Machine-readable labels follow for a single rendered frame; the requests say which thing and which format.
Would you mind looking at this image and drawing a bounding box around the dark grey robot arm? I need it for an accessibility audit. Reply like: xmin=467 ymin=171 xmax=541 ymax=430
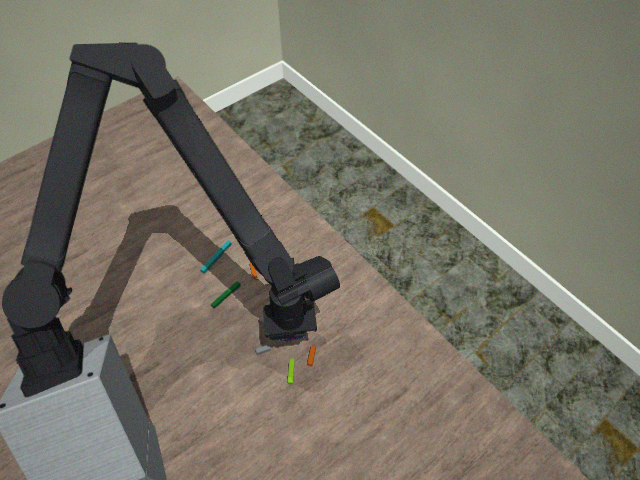
xmin=2 ymin=43 xmax=340 ymax=397

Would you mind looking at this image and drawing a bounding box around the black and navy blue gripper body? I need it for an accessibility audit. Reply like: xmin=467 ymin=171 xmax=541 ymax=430
xmin=263 ymin=300 xmax=317 ymax=340

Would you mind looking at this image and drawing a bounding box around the turquoise rod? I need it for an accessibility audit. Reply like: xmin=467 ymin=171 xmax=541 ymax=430
xmin=201 ymin=240 xmax=232 ymax=273

